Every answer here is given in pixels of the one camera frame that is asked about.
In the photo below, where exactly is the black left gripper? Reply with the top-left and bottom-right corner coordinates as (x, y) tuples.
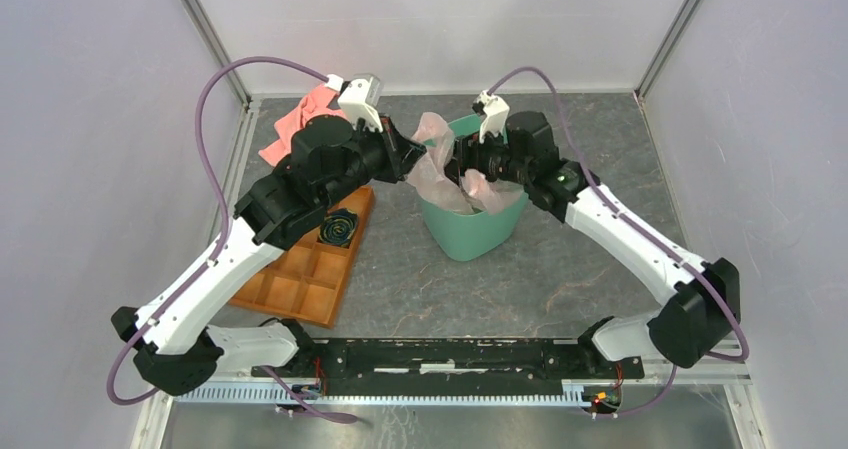
(319, 113), (428, 211)

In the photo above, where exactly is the pink plastic trash bag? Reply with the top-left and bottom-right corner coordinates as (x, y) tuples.
(406, 112), (524, 215)

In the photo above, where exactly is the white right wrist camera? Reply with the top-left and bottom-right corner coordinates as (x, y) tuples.
(472, 91), (510, 142)

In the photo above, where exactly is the green plastic trash bin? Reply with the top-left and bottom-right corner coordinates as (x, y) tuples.
(415, 116), (528, 262)

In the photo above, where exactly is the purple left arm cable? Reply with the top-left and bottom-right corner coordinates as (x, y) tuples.
(105, 56), (329, 408)

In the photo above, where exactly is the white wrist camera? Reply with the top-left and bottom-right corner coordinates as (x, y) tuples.
(324, 74), (384, 133)
(472, 91), (510, 142)

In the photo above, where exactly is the salmon pink cloth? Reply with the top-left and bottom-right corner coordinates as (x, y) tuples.
(258, 85), (344, 167)

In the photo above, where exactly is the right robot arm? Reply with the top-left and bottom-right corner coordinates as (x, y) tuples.
(445, 111), (741, 377)

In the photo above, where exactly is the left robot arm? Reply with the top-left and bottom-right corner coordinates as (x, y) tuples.
(111, 115), (427, 396)

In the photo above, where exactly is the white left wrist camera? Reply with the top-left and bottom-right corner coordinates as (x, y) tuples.
(324, 74), (384, 133)

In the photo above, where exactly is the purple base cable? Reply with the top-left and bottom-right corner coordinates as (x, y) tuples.
(258, 366), (359, 426)

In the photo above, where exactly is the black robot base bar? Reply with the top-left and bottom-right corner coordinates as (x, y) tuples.
(272, 338), (645, 397)

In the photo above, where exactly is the orange wooden divided tray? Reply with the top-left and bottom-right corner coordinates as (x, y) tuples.
(229, 186), (375, 329)

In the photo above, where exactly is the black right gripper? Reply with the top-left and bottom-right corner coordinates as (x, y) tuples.
(437, 122), (532, 193)

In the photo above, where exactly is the blue yellow rolled tie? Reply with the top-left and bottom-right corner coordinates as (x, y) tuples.
(317, 208), (359, 248)

